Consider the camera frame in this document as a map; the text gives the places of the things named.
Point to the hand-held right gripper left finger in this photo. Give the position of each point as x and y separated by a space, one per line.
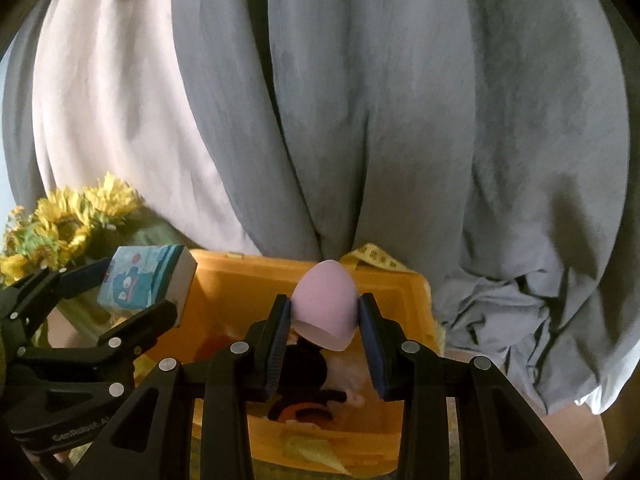
276 350

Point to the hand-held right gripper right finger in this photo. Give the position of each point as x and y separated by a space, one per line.
372 350

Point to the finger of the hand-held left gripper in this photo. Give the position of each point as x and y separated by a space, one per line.
145 325
75 277

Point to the black and orange plush toy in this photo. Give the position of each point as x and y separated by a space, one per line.
302 370

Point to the blue printed tissue pack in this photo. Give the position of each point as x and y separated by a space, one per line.
140 280

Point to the pink egg-shaped makeup sponge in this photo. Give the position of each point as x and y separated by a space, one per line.
325 300

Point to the orange plastic storage box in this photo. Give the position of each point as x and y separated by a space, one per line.
225 290

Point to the artificial sunflower bouquet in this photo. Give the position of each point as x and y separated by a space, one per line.
65 225

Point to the yellow green mat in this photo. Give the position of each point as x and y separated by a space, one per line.
434 332

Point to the yellow tape measure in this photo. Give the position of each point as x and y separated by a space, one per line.
375 256

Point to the yellow fabric leaf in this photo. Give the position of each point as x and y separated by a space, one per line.
315 452

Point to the white cloth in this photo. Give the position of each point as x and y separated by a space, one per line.
115 110

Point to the grey cloth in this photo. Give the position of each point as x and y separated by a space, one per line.
400 110

